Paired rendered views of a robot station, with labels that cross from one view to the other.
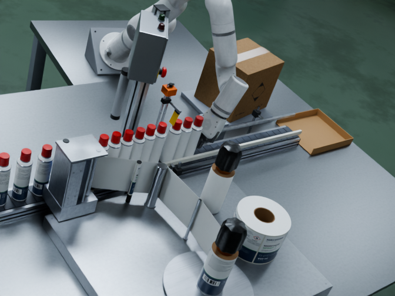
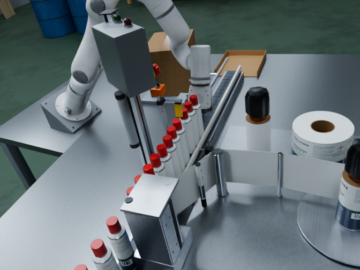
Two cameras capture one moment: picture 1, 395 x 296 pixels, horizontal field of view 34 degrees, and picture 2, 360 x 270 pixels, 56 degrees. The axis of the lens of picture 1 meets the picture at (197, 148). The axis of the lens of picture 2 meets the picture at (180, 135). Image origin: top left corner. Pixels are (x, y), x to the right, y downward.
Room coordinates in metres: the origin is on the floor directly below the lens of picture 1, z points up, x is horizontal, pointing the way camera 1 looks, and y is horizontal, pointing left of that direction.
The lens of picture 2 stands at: (0.99, 0.41, 1.76)
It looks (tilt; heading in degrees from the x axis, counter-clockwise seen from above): 35 degrees down; 346
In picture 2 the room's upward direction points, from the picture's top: 11 degrees counter-clockwise
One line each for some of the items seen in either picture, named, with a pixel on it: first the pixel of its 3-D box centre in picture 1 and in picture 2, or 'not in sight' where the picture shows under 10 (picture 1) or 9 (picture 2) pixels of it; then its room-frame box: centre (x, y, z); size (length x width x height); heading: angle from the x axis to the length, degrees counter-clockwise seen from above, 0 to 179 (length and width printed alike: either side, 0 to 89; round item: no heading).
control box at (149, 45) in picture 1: (148, 47); (125, 57); (2.00, 0.28, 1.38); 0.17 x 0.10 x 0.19; 13
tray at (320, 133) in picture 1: (314, 130); (241, 62); (2.77, -0.52, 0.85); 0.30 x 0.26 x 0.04; 138
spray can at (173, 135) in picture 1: (171, 141); (186, 131); (2.08, 0.10, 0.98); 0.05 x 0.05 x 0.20
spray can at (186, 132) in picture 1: (182, 139); (191, 124); (2.11, 0.07, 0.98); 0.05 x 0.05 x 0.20
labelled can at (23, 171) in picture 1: (22, 174); (107, 267); (1.60, 0.52, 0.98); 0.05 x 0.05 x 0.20
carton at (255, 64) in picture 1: (238, 78); (172, 62); (2.76, -0.08, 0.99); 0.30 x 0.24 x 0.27; 149
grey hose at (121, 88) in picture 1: (120, 94); (127, 120); (1.97, 0.33, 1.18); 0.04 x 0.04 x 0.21
